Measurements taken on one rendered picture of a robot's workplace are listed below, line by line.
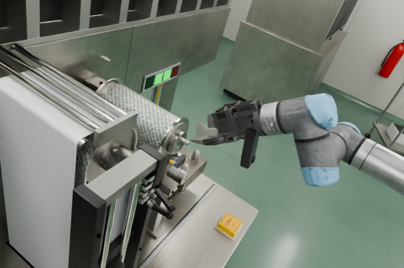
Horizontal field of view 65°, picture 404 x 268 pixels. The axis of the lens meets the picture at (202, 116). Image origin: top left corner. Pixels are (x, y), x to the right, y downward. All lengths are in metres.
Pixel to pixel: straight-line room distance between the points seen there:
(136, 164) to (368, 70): 4.93
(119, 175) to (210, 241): 0.69
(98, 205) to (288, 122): 0.41
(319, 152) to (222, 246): 0.59
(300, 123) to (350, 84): 4.72
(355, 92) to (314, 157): 4.74
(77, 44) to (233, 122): 0.49
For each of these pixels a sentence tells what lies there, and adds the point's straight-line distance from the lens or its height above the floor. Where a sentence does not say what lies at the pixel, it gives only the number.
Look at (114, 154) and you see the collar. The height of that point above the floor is 1.36.
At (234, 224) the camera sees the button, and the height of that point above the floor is 0.92.
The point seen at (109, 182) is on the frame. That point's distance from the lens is 0.51.
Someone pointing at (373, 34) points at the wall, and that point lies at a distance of 5.22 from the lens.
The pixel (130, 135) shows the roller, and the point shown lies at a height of 1.36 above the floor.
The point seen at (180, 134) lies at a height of 1.29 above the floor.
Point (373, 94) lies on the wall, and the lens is 5.41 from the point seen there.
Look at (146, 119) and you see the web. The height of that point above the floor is 1.30.
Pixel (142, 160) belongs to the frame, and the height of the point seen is 1.44.
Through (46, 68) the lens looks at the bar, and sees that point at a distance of 0.77.
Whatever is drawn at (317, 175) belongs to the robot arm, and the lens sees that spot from 0.71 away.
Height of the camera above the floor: 1.81
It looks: 32 degrees down
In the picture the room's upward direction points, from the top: 18 degrees clockwise
